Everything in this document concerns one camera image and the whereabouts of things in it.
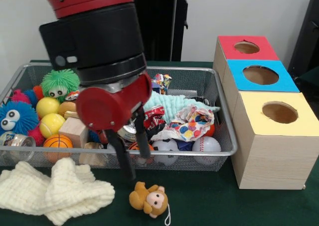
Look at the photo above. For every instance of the plain yellow ball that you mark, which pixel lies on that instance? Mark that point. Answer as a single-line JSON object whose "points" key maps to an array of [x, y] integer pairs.
{"points": [[47, 107]]}

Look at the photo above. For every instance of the crushed red cola can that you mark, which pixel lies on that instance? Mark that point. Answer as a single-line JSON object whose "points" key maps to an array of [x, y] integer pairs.
{"points": [[154, 121]]}

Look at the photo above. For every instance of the cream knitted cloth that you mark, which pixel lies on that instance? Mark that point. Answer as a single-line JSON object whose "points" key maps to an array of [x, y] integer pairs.
{"points": [[62, 193]]}

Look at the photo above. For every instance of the mint green cloth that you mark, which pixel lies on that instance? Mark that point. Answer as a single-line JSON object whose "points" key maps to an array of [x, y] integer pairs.
{"points": [[169, 103]]}

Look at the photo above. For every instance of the crumpled colourful dotted paper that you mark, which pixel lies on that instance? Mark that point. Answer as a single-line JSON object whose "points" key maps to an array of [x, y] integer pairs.
{"points": [[187, 126]]}

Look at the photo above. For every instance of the yellow tennis ball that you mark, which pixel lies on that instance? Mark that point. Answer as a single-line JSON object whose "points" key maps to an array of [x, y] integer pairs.
{"points": [[51, 125]]}

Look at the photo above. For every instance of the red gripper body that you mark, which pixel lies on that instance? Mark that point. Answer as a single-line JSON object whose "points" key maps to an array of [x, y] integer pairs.
{"points": [[104, 108]]}

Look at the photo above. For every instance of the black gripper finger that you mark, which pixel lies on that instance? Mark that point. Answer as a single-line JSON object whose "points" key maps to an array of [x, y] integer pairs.
{"points": [[122, 151], [143, 136]]}

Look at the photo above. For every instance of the blue spiky puffer toy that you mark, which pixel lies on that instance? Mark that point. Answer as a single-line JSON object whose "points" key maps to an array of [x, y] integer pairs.
{"points": [[17, 118]]}

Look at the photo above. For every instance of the white baseball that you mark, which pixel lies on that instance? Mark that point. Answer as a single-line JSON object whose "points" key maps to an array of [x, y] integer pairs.
{"points": [[206, 146]]}

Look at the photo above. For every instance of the wooden cube block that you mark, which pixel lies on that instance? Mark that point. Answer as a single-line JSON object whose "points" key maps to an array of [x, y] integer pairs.
{"points": [[73, 132]]}

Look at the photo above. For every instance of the silver can with blue label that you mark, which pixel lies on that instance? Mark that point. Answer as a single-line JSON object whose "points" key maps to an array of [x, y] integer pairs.
{"points": [[17, 140]]}

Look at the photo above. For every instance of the dark green side table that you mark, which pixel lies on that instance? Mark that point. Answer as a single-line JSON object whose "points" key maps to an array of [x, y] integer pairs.
{"points": [[311, 81]]}

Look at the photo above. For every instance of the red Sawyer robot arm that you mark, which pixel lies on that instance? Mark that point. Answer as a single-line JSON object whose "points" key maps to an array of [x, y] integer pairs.
{"points": [[94, 36]]}

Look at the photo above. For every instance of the wooden box with three holes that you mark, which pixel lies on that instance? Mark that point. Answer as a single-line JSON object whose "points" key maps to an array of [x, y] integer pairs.
{"points": [[271, 156]]}

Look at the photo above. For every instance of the green spiky puffer toy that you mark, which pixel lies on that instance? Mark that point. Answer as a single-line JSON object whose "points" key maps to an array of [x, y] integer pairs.
{"points": [[61, 82]]}

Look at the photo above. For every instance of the brown plush monkey toy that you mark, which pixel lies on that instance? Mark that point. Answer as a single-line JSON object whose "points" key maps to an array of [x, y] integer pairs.
{"points": [[149, 198]]}

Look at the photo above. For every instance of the shallow mesh bin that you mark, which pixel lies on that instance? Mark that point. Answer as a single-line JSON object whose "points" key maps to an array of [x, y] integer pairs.
{"points": [[224, 126]]}

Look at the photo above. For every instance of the orange toy basketball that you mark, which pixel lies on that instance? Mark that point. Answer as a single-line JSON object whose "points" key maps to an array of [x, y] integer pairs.
{"points": [[57, 142]]}

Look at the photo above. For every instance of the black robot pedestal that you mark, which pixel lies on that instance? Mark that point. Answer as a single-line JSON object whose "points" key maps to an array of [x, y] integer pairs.
{"points": [[159, 24]]}

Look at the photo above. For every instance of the small soccer ball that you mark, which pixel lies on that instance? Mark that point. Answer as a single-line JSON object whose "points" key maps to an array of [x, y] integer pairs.
{"points": [[165, 147]]}

